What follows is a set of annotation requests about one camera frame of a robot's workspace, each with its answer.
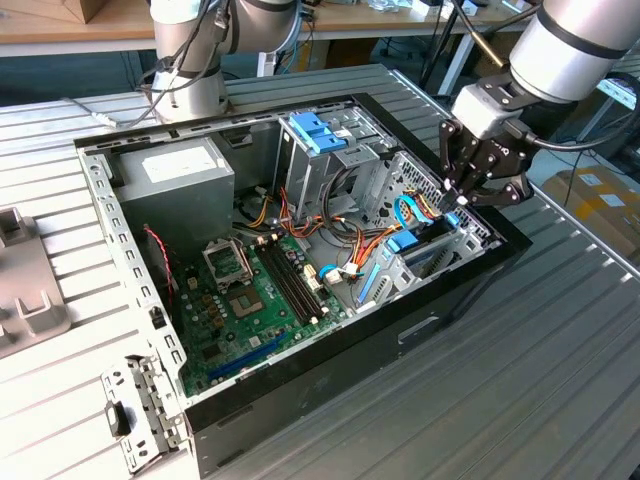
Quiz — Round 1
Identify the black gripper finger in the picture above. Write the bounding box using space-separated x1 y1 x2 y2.
438 119 474 204
457 169 535 209

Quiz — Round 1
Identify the red yellow power wire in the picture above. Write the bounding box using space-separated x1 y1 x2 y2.
409 188 444 221

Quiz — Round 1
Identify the blue SATA wire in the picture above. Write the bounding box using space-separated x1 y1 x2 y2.
393 193 427 226

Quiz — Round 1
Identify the grey metal disk bay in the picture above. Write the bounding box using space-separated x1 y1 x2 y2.
352 209 503 315

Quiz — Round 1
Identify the flat labelled cardboard box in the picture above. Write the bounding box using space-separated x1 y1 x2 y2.
542 167 640 261

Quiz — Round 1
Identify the aluminium slat table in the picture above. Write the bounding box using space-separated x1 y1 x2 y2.
582 69 640 146

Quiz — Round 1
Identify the wooden desk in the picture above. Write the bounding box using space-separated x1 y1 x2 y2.
0 0 541 96

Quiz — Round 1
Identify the blue plastic drive latch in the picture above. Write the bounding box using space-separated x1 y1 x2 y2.
288 113 350 157

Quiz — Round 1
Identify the grey metal drive cage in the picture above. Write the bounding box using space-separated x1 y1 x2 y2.
272 106 397 226

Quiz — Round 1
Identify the white board connector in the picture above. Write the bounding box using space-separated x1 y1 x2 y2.
302 263 322 295

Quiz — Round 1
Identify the black RAM slot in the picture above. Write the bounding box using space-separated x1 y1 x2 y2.
275 239 325 318
263 243 314 324
269 241 319 321
257 244 309 326

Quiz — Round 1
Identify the black open PC case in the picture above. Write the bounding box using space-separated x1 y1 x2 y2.
73 92 534 480

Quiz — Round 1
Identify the metal socket cover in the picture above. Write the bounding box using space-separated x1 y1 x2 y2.
201 238 254 292

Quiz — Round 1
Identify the CPU socket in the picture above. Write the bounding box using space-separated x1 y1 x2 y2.
227 285 265 322

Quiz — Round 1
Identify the green motherboard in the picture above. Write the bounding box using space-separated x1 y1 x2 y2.
172 232 351 399

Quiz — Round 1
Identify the grey power supply unit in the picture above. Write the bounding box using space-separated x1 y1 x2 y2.
115 135 236 251

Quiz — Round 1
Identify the blue expansion slot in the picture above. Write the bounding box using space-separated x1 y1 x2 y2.
207 332 290 382

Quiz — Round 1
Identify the small brown cardboard box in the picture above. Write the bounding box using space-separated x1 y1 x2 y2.
47 0 109 25

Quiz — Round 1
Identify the grey parts rack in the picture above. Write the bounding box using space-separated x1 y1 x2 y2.
0 206 73 360

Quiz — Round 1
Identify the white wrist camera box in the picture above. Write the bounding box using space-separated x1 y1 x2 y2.
451 83 524 142

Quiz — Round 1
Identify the black camera cable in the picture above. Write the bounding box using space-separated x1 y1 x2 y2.
499 117 640 152

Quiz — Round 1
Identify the grey round cable loop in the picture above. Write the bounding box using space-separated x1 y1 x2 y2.
322 167 374 244

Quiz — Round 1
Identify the red orange wire bundle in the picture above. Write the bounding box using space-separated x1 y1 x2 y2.
277 187 329 242

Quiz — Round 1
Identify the pale blue flat wire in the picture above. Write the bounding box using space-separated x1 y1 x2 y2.
317 263 362 287

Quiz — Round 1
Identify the yellow wire bundle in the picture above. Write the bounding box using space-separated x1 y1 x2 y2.
247 195 275 229

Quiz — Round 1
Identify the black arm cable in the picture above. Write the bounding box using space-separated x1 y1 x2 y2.
135 0 232 109

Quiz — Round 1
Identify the red black twisted wire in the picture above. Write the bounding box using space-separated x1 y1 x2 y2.
143 224 180 297

